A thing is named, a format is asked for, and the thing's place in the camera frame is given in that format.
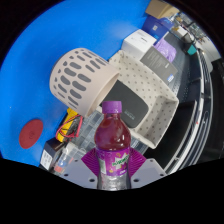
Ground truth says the black rectangular speaker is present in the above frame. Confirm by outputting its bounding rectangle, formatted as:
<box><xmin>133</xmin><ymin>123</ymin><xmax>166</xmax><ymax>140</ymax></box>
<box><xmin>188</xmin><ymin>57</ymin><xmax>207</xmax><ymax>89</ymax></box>
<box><xmin>99</xmin><ymin>79</ymin><xmax>150</xmax><ymax>129</ymax></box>

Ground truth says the beige dotted storage tray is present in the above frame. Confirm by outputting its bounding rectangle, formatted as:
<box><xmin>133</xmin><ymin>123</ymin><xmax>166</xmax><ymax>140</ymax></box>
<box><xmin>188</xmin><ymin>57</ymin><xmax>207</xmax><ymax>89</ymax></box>
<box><xmin>108</xmin><ymin>49</ymin><xmax>180</xmax><ymax>150</ymax></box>

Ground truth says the dark grey flat box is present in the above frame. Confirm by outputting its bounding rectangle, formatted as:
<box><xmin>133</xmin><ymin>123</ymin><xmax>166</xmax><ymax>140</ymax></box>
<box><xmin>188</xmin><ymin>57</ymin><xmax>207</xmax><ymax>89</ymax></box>
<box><xmin>139</xmin><ymin>45</ymin><xmax>179</xmax><ymax>88</ymax></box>

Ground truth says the teal plastic holder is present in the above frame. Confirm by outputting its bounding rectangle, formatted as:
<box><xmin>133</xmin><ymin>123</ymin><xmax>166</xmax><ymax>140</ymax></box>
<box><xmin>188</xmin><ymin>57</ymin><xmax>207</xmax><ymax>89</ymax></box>
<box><xmin>185</xmin><ymin>43</ymin><xmax>198</xmax><ymax>56</ymax></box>

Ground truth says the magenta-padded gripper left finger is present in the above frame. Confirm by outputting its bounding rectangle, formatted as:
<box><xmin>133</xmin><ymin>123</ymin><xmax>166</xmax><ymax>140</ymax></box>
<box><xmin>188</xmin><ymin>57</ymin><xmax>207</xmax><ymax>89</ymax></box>
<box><xmin>61</xmin><ymin>148</ymin><xmax>100</xmax><ymax>188</ymax></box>

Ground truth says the purple plastic bag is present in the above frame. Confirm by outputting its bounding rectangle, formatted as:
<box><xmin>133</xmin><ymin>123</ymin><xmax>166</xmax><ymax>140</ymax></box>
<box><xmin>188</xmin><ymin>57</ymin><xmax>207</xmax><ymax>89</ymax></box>
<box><xmin>153</xmin><ymin>35</ymin><xmax>178</xmax><ymax>64</ymax></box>

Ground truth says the blue cardboard box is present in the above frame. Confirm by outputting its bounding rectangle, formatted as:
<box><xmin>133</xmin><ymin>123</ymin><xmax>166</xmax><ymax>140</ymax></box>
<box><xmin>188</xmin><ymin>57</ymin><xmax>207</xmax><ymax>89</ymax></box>
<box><xmin>141</xmin><ymin>14</ymin><xmax>174</xmax><ymax>41</ymax></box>

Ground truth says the black box with white label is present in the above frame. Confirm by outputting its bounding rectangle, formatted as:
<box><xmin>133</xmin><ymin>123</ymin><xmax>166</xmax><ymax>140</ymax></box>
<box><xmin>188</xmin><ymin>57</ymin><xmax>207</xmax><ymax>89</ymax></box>
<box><xmin>39</xmin><ymin>137</ymin><xmax>68</xmax><ymax>172</ymax></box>

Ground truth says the yellow multimeter with red leads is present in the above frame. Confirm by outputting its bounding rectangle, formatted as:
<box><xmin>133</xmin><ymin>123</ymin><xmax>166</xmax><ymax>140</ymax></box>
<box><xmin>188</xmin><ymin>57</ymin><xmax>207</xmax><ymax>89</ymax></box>
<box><xmin>54</xmin><ymin>107</ymin><xmax>84</xmax><ymax>143</ymax></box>

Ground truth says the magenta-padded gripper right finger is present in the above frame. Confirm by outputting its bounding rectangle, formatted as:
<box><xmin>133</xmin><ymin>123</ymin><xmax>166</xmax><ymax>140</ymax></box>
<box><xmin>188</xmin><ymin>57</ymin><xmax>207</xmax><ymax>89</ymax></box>
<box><xmin>128</xmin><ymin>147</ymin><xmax>167</xmax><ymax>188</ymax></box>

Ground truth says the beige patterned mug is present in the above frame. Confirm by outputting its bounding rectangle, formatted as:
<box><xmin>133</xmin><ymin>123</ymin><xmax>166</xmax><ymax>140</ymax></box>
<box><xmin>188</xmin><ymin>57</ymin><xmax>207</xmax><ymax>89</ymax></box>
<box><xmin>49</xmin><ymin>47</ymin><xmax>120</xmax><ymax>118</ymax></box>

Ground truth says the purple-capped clear drink bottle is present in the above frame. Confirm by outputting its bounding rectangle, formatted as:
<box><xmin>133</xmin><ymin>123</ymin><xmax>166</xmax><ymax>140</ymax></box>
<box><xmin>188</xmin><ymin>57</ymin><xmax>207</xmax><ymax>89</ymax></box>
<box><xmin>93</xmin><ymin>100</ymin><xmax>132</xmax><ymax>191</ymax></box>

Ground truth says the white cardboard box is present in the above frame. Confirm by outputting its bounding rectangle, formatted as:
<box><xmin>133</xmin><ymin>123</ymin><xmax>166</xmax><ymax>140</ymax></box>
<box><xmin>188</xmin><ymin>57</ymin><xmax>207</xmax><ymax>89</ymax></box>
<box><xmin>120</xmin><ymin>28</ymin><xmax>158</xmax><ymax>61</ymax></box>

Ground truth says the flat round red coaster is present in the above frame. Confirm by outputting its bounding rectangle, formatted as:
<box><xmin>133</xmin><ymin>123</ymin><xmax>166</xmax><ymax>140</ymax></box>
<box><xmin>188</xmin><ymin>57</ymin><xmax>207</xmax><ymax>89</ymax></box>
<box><xmin>18</xmin><ymin>119</ymin><xmax>45</xmax><ymax>150</ymax></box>

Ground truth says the black workbench shelf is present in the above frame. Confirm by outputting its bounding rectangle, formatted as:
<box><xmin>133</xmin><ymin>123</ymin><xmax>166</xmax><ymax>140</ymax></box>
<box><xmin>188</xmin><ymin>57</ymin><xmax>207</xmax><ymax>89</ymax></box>
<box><xmin>156</xmin><ymin>49</ymin><xmax>224</xmax><ymax>176</ymax></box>

